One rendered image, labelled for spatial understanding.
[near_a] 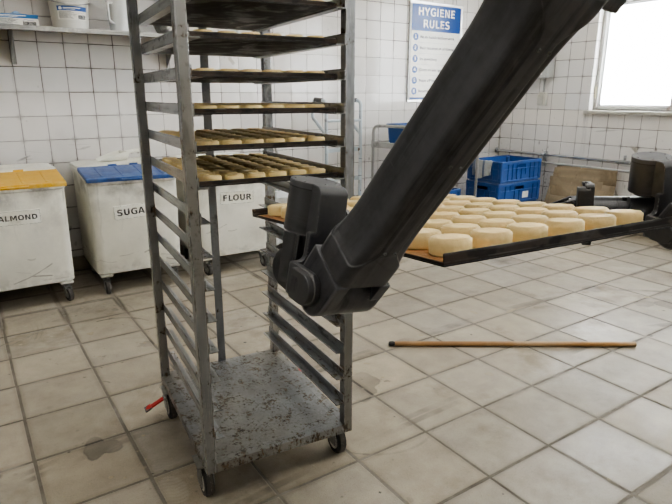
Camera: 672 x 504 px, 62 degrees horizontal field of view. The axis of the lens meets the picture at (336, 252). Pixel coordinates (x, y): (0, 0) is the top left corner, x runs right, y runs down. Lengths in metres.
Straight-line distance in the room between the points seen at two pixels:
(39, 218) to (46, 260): 0.25
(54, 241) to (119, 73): 1.29
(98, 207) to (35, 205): 0.33
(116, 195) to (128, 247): 0.33
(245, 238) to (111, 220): 0.89
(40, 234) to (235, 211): 1.18
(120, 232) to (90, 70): 1.15
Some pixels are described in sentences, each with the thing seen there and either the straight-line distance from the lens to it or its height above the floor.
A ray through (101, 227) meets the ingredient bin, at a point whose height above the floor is 0.42.
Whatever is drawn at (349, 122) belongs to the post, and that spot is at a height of 1.10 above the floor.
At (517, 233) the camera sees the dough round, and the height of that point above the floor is 1.01.
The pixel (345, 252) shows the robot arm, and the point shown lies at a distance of 0.52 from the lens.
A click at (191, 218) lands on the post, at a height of 0.88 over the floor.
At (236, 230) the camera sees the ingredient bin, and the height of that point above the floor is 0.29.
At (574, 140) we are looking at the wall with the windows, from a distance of 5.83.
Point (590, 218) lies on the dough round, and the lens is 0.82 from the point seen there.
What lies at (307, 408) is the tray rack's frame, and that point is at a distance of 1.98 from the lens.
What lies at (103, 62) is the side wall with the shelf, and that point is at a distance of 4.20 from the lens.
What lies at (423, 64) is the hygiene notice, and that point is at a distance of 5.53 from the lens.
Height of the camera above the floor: 1.17
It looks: 16 degrees down
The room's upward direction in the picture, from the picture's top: straight up
